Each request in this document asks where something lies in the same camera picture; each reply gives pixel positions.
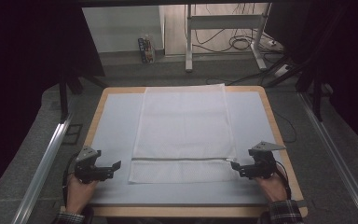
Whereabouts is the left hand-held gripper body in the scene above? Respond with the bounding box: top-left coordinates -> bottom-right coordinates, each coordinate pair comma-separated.
74,146 -> 113,185

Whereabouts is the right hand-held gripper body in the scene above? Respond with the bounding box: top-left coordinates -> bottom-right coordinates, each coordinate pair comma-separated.
243,141 -> 287,180

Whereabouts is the white mesh laundry bag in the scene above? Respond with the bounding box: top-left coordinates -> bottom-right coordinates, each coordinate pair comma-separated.
127,83 -> 241,185

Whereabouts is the person's left hand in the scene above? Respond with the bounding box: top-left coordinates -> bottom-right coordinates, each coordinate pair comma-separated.
65,174 -> 99,215

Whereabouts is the person's right hand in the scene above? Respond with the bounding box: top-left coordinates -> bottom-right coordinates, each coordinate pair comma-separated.
255,165 -> 289,204

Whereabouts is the pale blue table mat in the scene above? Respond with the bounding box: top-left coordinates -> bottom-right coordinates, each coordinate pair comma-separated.
89,91 -> 289,207

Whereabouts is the wooden-framed work board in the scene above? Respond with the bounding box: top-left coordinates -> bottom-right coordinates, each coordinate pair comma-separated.
60,85 -> 310,219

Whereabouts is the black stand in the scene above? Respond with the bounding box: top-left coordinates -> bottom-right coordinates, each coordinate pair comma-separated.
57,73 -> 110,124
262,55 -> 334,123

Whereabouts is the white power strip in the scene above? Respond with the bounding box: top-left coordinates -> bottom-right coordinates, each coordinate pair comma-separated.
273,63 -> 293,78

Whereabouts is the black curtain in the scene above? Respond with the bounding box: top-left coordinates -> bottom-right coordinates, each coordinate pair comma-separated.
264,0 -> 358,158
0,0 -> 106,203

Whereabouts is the pack of bottles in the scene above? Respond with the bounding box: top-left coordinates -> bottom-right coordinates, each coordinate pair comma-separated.
137,35 -> 157,65

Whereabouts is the left hand-held gripper cable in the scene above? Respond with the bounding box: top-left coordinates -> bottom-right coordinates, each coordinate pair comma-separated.
62,151 -> 80,207

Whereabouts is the hand-held gripper cable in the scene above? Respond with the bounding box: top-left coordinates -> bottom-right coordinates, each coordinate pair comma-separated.
62,151 -> 80,207
275,163 -> 294,201

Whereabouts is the right hand-held gripper cable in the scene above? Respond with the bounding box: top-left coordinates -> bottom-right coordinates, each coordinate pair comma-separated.
275,163 -> 294,201

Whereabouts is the black square floor frame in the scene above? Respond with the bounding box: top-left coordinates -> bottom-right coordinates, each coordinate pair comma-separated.
62,123 -> 84,146

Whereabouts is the aluminium floor rail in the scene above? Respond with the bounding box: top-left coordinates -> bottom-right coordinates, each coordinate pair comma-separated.
10,113 -> 75,224
296,91 -> 358,224

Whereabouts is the thin black floor cable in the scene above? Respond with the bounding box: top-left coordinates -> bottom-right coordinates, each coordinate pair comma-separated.
272,110 -> 298,145

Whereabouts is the tangle of black floor cables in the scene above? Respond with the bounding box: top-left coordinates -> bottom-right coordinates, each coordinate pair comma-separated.
191,3 -> 281,54

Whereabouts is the white metal desk frame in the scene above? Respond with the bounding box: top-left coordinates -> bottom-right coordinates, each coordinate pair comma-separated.
184,3 -> 272,74

